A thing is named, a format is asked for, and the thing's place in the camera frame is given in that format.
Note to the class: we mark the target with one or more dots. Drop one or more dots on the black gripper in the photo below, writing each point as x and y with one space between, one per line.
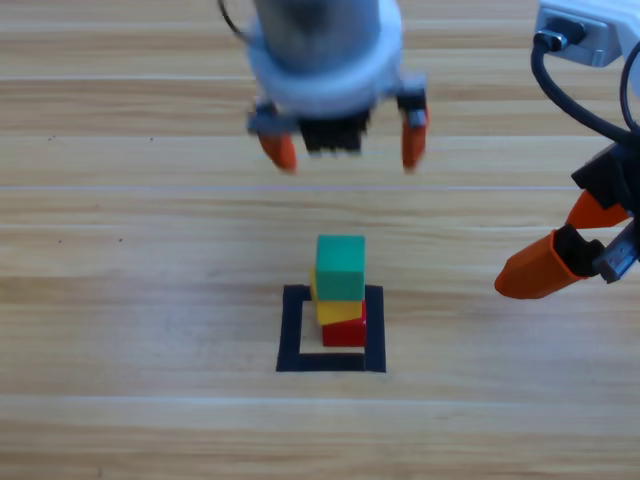
332 135
610 175

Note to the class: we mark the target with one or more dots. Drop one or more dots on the green wooden cube block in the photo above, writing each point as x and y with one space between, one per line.
340 270

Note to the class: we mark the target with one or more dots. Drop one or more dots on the yellow wooden cube block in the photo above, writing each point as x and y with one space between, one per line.
335 311

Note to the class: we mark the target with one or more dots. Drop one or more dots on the red wooden cube block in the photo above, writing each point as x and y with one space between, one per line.
345 334

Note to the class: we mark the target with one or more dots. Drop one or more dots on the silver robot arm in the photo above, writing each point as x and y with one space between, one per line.
325 25

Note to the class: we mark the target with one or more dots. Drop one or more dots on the black tape square outline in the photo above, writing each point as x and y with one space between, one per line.
320 363

